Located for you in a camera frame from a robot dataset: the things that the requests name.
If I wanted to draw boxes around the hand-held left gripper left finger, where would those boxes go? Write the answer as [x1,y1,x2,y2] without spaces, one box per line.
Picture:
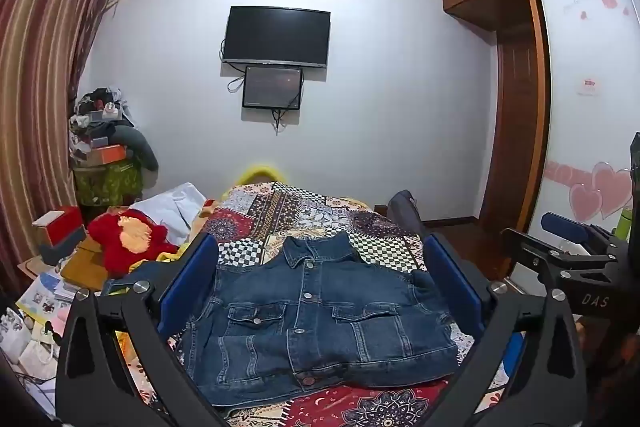
[54,233,226,427]

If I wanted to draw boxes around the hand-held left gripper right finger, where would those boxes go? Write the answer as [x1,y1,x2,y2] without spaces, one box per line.
[422,233,588,427]

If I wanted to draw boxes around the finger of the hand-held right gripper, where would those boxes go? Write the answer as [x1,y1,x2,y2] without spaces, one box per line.
[541,212,618,255]
[501,228,621,293]

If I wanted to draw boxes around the blue denim jacket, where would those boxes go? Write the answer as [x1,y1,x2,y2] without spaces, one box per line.
[177,231,460,408]

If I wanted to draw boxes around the green bottle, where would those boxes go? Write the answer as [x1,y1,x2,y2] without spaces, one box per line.
[614,207,634,241]

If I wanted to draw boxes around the red plush toy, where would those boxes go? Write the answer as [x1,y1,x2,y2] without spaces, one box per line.
[89,209,179,278]

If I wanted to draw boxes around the grey backpack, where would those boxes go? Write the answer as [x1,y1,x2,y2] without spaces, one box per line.
[387,189,426,240]

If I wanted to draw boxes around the white heart-print sliding door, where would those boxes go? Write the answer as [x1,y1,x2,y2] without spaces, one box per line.
[530,0,640,248]

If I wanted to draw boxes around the ochre brown box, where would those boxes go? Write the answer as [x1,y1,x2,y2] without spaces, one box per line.
[62,237,116,289]

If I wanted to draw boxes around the colourful patchwork blanket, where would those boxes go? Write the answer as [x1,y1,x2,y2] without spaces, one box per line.
[115,181,526,427]

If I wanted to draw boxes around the grey box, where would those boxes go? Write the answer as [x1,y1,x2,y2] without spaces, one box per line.
[39,227,89,265]

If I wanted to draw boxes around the yellow plush hoop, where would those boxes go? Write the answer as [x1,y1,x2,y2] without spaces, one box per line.
[235,164,286,188]

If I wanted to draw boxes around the printed paper booklets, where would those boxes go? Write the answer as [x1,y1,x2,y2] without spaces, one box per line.
[15,272,81,323]

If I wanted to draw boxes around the red box with white lid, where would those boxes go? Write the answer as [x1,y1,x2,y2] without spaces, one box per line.
[33,206,85,245]

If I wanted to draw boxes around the grey neck pillow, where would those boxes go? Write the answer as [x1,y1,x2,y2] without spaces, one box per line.
[107,124,160,172]

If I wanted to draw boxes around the orange shoe box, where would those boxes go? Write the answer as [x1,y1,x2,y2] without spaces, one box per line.
[89,144,127,166]

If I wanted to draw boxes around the white paper bag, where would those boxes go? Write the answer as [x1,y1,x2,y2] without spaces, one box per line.
[0,307,61,383]

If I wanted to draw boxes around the pile of mixed clutter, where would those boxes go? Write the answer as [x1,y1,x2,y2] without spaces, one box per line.
[69,86,136,148]

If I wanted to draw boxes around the striped reddish brown curtain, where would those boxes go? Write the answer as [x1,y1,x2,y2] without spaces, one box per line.
[0,0,126,268]

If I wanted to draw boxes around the black cable beside monitor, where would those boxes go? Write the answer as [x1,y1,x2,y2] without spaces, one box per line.
[218,39,246,94]

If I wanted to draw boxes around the small black wall monitor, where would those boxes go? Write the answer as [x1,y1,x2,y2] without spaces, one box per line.
[242,65,304,110]

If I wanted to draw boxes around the black wall television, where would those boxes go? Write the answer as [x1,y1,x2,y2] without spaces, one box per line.
[222,6,331,69]

